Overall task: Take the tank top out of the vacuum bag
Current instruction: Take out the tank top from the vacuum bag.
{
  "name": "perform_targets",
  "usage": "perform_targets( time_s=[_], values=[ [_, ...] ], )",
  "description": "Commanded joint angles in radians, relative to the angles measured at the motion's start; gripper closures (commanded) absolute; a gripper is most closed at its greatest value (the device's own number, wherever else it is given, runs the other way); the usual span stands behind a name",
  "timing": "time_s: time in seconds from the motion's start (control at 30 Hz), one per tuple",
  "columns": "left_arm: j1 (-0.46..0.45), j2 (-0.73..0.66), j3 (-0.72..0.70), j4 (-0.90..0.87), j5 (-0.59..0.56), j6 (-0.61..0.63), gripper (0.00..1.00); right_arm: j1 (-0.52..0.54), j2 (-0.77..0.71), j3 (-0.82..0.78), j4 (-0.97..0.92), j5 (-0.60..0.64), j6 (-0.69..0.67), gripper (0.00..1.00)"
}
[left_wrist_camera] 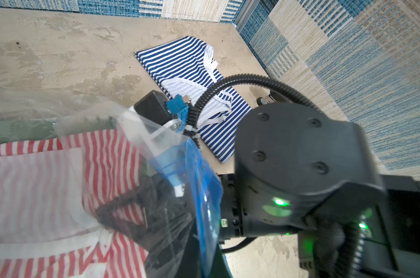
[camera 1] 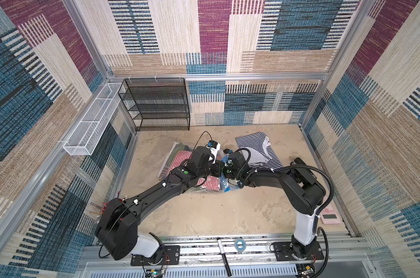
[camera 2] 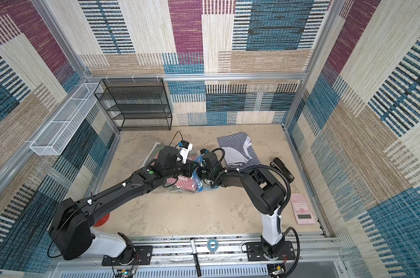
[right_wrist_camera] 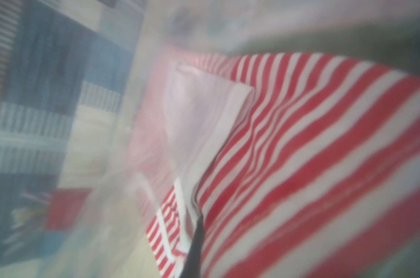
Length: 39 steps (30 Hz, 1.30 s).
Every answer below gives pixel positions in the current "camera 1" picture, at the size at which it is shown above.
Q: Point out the green garment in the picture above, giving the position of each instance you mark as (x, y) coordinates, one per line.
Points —
(173, 152)

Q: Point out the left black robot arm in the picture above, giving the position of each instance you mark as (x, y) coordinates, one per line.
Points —
(118, 227)

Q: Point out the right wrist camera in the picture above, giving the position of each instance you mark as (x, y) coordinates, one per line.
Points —
(226, 157)

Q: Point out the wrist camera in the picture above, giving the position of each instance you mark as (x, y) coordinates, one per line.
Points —
(214, 147)
(226, 157)

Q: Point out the clear vacuum bag blue zipper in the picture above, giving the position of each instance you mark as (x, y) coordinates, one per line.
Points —
(193, 172)

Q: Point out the black marker pen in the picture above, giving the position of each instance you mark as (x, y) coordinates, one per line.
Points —
(223, 254)

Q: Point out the red pencil cup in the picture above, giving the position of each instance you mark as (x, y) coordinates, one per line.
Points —
(97, 210)

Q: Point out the pink calculator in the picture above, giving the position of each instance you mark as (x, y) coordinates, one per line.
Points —
(329, 216)

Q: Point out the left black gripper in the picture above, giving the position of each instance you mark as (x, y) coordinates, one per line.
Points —
(218, 165)

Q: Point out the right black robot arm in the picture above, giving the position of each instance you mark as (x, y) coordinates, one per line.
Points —
(308, 189)

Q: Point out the black stapler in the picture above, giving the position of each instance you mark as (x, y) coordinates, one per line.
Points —
(298, 162)

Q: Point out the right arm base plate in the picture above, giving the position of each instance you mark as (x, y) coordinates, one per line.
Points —
(288, 251)

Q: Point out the navy white striped tank top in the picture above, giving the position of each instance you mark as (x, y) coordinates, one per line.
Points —
(262, 154)

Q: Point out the white wire mesh basket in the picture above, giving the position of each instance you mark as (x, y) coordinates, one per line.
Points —
(89, 131)

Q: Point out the red white striped tank top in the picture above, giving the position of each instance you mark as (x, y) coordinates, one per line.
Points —
(211, 184)

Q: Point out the black wire mesh shelf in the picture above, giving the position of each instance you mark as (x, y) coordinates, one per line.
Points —
(156, 104)

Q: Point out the blue tape roll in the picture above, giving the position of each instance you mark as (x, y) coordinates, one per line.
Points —
(240, 245)

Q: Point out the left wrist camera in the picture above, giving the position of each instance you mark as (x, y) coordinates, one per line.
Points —
(214, 147)

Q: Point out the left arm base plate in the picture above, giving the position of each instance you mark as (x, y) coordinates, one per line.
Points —
(168, 255)

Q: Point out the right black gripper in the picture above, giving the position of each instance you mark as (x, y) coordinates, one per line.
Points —
(227, 167)

